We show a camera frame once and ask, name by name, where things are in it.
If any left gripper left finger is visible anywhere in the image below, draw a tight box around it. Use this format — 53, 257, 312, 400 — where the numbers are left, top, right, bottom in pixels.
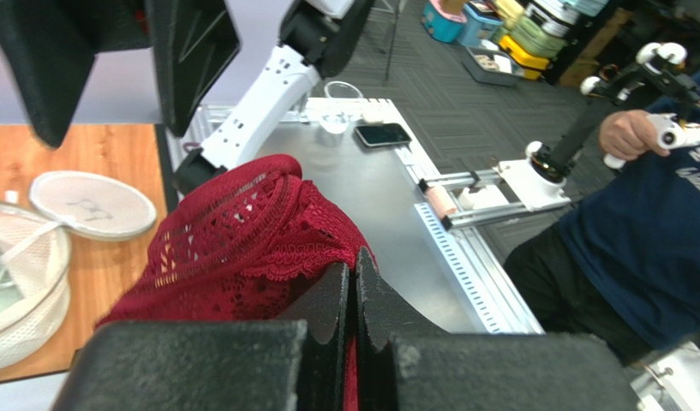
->
53, 264, 350, 410

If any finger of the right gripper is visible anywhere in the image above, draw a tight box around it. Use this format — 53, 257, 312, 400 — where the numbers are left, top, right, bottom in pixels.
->
145, 0, 241, 137
0, 0, 149, 148

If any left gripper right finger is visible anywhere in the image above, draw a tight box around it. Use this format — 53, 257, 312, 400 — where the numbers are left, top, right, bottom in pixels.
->
355, 248, 639, 410

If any dark red bra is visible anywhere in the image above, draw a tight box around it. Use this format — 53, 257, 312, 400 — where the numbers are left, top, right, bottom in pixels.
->
95, 153, 376, 411

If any white mesh laundry bag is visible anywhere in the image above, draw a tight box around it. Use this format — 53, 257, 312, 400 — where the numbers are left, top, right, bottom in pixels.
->
0, 170, 157, 369

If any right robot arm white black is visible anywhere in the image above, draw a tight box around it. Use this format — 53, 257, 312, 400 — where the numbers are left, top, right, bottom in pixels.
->
0, 0, 373, 194

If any black smartphone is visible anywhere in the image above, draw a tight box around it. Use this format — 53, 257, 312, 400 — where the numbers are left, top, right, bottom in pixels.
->
355, 123, 412, 148

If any person in navy shirt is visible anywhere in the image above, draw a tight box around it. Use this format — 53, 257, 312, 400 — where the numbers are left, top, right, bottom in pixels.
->
503, 97, 700, 366

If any person's hand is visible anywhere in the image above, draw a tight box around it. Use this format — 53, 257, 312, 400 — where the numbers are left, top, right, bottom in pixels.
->
598, 110, 670, 162

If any white teleoperation device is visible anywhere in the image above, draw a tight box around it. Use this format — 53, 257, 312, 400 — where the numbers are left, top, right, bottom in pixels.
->
416, 41, 700, 232

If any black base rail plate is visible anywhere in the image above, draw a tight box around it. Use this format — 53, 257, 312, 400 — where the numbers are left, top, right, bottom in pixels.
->
154, 123, 179, 213

